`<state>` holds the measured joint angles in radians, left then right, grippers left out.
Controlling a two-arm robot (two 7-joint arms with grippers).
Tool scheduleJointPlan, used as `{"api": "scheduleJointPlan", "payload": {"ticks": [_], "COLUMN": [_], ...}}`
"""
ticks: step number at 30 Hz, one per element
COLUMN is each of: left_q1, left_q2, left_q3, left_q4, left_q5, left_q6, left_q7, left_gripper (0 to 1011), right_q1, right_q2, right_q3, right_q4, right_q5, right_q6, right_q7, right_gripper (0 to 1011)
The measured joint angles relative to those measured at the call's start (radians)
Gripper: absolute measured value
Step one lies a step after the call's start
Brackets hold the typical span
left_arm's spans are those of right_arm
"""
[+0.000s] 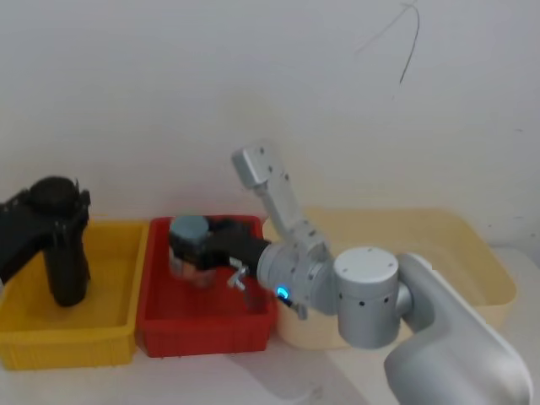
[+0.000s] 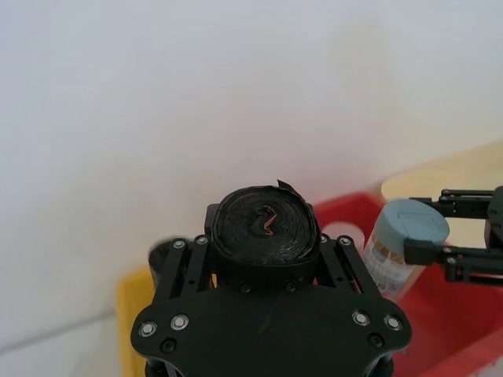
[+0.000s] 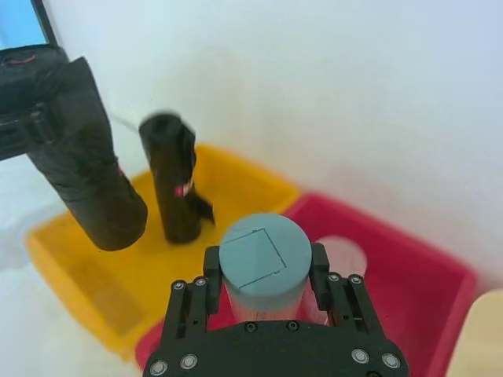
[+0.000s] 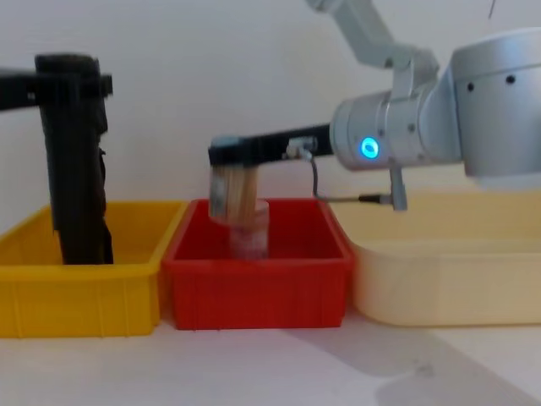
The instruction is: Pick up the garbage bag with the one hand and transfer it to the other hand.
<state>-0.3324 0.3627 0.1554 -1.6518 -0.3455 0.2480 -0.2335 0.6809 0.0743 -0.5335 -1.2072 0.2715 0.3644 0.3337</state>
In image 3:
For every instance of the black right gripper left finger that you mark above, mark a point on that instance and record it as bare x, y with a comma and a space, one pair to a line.
188, 310

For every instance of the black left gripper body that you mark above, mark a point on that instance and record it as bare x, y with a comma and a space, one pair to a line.
17, 135

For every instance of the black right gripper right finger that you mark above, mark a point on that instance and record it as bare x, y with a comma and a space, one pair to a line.
346, 302

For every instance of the large black fabric cylinder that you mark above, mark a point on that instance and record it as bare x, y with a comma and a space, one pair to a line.
92, 169

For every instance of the clear cylinder with grey lid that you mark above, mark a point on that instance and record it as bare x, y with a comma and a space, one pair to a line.
260, 262

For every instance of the white round cup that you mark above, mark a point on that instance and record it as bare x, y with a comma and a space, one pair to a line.
346, 257

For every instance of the red plastic bin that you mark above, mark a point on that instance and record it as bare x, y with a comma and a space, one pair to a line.
397, 298

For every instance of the yellow plastic bin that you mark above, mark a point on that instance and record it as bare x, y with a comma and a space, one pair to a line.
98, 290

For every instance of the black framed screen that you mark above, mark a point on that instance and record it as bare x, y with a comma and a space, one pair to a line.
23, 21

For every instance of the slim black cylinder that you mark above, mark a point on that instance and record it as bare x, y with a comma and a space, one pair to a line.
173, 184

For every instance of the pale wooden board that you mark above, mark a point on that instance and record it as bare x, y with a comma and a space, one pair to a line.
483, 337

